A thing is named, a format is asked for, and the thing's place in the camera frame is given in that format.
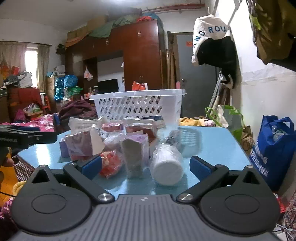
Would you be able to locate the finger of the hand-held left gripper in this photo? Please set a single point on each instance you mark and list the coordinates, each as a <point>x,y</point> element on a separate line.
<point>20,128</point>
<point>44,138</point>

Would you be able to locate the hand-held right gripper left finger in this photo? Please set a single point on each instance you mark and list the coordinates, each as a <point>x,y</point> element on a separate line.
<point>91,166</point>

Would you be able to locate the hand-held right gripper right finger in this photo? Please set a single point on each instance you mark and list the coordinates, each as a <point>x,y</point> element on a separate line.
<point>200,168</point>

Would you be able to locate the red packet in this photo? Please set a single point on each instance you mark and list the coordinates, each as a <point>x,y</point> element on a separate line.
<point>111,163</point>

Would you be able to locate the small purple box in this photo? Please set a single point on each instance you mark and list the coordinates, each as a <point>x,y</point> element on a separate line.
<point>63,147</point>

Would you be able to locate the pink box with white paper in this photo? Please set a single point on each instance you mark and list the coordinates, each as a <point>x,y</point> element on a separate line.
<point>78,144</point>

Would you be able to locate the white bottle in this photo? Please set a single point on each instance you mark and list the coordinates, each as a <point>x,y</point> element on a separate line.
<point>166,170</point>

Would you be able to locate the white packet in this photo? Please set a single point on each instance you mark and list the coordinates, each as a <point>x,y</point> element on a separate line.
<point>81,124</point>

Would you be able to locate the dark item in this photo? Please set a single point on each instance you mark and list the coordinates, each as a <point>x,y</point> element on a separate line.
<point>172,138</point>

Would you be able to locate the small red box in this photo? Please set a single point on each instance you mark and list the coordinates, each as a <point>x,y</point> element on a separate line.
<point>112,127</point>

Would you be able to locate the purple grey box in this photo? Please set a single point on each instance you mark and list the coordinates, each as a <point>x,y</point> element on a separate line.
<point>135,155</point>

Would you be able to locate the blue and white box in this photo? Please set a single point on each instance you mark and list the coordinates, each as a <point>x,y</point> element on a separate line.
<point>157,120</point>

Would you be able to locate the white plastic basket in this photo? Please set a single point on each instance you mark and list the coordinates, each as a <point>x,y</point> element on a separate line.
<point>171,109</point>

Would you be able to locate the person's left hand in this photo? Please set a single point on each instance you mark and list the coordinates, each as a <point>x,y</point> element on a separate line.
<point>7,162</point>

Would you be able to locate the pink floral blanket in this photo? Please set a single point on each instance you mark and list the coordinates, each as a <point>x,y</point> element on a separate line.
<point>44,121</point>

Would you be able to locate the checkered cloth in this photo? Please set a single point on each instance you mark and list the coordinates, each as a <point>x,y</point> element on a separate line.
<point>23,170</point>

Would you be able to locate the red cloth covered furniture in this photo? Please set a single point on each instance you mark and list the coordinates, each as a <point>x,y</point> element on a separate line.
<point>25,97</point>

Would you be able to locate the dark red clothes pile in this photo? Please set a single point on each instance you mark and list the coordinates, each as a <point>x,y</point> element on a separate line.
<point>76,110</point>

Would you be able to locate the yellow blanket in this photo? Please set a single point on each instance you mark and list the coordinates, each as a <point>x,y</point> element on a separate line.
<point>189,121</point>

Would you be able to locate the blue plastic bag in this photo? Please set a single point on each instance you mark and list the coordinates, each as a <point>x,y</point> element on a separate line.
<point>59,89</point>
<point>70,81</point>

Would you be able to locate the brown paper bag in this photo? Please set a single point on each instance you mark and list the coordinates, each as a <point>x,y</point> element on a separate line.
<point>248,139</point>

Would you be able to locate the green white shopping bag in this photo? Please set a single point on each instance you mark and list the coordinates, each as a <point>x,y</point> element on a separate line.
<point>232,118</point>

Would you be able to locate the patterned curtain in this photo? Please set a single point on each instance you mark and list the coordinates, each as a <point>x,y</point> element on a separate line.
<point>43,69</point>

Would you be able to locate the blue tote bag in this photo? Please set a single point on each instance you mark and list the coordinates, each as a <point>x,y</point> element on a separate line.
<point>272,162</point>

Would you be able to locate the metal crutches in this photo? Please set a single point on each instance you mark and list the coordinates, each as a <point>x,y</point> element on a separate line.
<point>218,92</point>

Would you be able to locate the white orange plastic bag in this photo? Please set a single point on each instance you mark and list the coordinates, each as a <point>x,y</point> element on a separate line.
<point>87,74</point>

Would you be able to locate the grey door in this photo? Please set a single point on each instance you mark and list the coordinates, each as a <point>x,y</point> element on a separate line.
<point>198,88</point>

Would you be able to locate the black television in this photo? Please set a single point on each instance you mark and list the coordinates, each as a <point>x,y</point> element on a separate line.
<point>107,85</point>

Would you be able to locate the water bottle in tote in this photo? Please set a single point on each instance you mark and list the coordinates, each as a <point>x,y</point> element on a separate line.
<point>278,134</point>

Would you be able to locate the red white plastic bag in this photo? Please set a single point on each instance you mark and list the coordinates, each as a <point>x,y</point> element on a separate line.
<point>138,87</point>

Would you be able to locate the cardboard box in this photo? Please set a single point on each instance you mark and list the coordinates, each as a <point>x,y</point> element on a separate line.
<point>77,33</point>

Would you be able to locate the black hanging garment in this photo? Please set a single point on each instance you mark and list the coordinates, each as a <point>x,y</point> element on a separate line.
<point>217,53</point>

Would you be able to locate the green cloth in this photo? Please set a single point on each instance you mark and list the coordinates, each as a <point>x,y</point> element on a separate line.
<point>104,29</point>

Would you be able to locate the brown wooden wardrobe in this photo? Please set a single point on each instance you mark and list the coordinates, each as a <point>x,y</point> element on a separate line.
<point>141,51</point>

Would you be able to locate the olive hanging bag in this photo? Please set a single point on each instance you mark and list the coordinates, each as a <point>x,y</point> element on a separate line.
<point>275,27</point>

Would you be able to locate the red ceiling pipe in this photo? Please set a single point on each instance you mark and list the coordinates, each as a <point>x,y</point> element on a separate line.
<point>175,7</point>

